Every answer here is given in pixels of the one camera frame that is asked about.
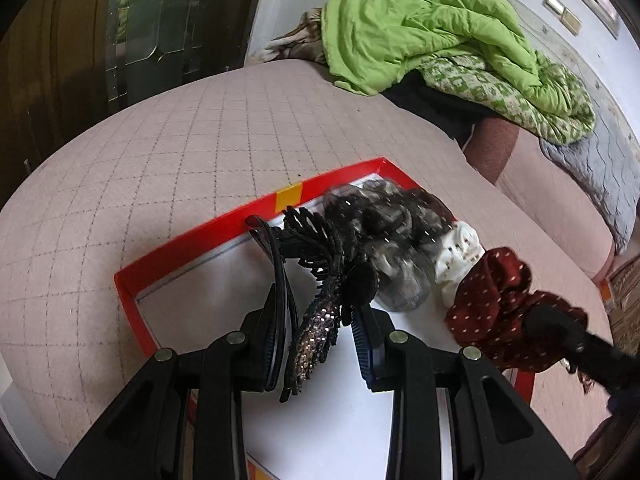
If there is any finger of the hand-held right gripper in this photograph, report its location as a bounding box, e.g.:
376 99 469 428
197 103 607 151
522 302 640 411

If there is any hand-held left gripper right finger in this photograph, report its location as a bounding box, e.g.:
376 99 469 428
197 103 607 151
350 302 576 480

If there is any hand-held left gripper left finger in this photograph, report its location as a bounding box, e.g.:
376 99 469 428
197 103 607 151
55 282 296 480

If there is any black sequin hair claw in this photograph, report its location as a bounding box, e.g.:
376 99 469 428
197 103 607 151
245 205 381 403

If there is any red shallow box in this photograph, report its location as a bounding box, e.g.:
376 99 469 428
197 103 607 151
114 156 536 480

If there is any red polka dot scrunchie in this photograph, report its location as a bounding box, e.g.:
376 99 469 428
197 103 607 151
445 246 588 373

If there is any grey sheer scrunchie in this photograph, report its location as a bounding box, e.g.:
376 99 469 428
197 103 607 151
322 180 458 313

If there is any white scrunchie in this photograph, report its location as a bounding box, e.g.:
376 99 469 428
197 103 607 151
432 220 486 308

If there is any pink bolster cushion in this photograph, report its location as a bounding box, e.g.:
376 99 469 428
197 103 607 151
462 117 616 281

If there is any grey quilted blanket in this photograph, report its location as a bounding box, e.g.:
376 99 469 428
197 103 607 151
539 110 640 256

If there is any dark cloth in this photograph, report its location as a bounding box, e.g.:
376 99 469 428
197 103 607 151
382 70 496 151

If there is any brown patterned blanket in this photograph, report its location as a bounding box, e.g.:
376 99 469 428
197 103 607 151
250 7 328 66

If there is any green quilt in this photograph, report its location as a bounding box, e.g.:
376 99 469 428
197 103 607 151
320 0 597 146

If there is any wooden glass door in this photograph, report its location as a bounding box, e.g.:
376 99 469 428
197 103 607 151
0 0 273 201

